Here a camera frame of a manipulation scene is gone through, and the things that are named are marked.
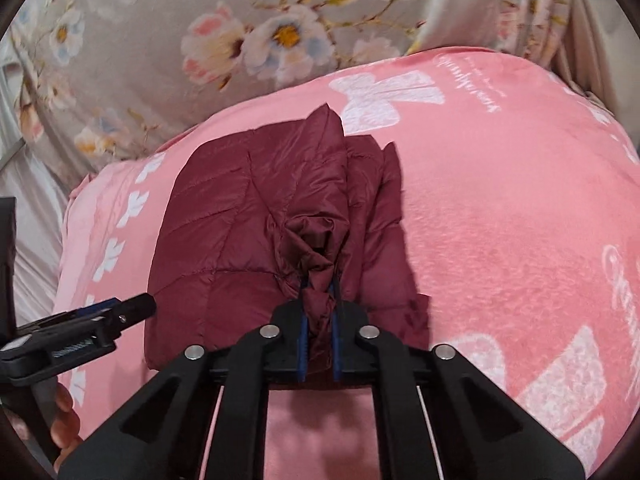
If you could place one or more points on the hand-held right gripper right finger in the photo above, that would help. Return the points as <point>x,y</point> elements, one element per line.
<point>337,355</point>

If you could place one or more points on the pale grey cloth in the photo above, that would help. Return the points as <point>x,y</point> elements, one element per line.
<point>30,220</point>

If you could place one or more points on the maroon quilted jacket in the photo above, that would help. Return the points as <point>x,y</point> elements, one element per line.
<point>240,220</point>

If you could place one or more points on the grey floral bedsheet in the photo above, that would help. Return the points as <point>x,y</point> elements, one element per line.
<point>175,20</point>

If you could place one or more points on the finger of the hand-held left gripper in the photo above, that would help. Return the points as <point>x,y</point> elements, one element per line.
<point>135,307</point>
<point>102,305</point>

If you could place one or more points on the pink butterfly print blanket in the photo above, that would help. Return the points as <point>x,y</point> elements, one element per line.
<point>500,210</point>

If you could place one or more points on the person's left hand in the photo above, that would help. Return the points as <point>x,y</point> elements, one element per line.
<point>65,425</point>

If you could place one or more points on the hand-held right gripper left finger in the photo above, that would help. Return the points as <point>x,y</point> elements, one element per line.
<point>302,350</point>

